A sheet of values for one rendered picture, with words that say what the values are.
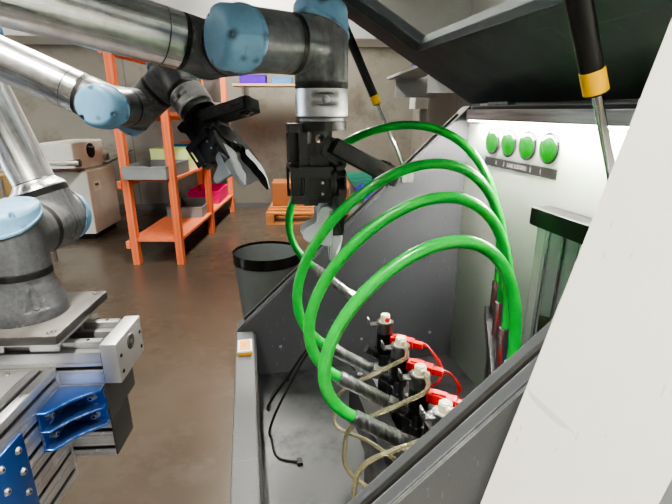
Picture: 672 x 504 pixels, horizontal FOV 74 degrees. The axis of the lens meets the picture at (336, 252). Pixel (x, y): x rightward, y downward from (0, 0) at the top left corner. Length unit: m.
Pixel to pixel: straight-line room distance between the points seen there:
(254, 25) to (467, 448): 0.50
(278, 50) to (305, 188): 0.18
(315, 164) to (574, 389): 0.44
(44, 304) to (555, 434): 0.93
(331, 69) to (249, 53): 0.12
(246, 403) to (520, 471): 0.52
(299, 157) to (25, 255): 0.60
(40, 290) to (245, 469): 0.57
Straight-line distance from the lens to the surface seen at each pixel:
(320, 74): 0.64
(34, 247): 1.05
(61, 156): 5.81
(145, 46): 0.67
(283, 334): 1.09
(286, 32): 0.60
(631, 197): 0.39
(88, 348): 1.06
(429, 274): 1.12
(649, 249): 0.37
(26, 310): 1.06
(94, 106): 0.90
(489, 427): 0.45
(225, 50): 0.58
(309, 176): 0.64
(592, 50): 0.42
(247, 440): 0.77
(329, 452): 0.92
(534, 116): 0.82
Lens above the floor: 1.44
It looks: 18 degrees down
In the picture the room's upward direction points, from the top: straight up
